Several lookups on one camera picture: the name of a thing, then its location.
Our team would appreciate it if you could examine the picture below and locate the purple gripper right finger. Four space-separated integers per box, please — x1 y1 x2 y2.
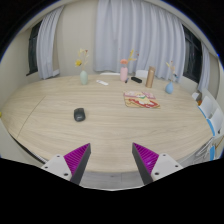
131 142 184 186

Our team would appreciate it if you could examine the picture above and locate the black computer mouse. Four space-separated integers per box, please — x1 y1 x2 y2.
74 108 86 122

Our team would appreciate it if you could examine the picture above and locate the dark left window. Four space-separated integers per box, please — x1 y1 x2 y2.
28 22 41 75

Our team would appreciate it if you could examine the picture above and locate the white chair right rear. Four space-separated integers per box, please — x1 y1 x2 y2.
199 96 213 118

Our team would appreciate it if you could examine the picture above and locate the white curtain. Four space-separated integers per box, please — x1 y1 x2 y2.
94 0 185 79
36 6 63 79

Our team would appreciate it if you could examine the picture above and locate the white centre curtain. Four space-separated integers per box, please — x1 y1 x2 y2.
94 0 185 79

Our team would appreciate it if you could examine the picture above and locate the blue vase with dried flowers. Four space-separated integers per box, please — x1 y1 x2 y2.
165 61 178 94

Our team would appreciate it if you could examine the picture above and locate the white blue chair right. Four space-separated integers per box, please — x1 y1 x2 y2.
206 108 223 160

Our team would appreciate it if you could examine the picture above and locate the dark window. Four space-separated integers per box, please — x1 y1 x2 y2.
183 27 202 83
28 22 41 75

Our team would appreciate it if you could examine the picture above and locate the white left curtain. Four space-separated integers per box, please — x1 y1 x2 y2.
36 6 63 79

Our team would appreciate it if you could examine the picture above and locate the white remote control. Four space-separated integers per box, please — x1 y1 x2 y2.
96 80 109 86

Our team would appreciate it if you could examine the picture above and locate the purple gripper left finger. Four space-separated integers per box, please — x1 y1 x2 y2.
41 142 92 186

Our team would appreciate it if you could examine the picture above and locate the pink vase with flowers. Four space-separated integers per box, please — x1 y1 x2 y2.
120 49 137 82

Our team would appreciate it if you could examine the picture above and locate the dark right window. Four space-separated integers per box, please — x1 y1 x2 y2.
183 27 202 83

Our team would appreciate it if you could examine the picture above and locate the black rectangular case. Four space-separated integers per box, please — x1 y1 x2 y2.
131 77 142 83

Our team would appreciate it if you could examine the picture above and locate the white chair far side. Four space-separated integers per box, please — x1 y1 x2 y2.
135 70 148 78

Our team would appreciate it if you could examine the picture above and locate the brown cylindrical bottle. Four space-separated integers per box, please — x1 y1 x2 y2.
145 66 155 88

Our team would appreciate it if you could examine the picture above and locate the red patterned mouse pad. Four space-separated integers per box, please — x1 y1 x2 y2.
123 91 160 108

